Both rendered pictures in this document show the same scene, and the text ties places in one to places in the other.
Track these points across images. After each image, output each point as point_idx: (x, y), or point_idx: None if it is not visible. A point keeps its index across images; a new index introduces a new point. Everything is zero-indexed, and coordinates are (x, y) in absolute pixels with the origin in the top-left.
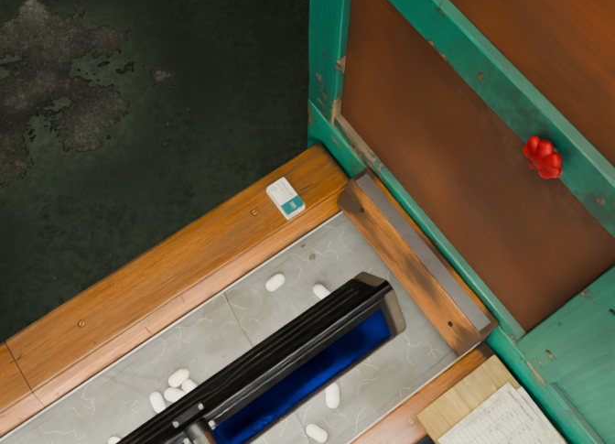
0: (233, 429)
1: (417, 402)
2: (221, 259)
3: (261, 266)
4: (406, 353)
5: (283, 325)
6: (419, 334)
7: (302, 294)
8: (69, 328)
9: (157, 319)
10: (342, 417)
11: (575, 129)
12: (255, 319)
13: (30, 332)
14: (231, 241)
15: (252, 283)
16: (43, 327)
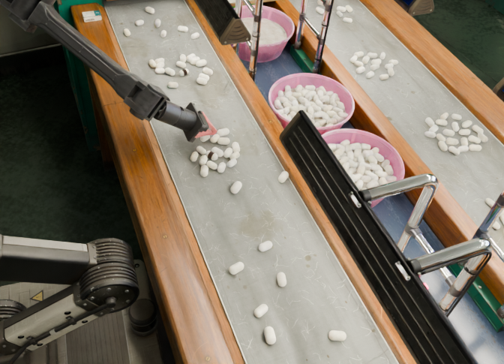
0: None
1: (196, 9)
2: (107, 39)
3: (116, 36)
4: (176, 12)
5: (146, 36)
6: (171, 7)
7: (136, 29)
8: (109, 85)
9: (122, 63)
10: (192, 31)
11: None
12: (139, 42)
13: (104, 97)
14: (100, 35)
15: (122, 40)
16: (104, 92)
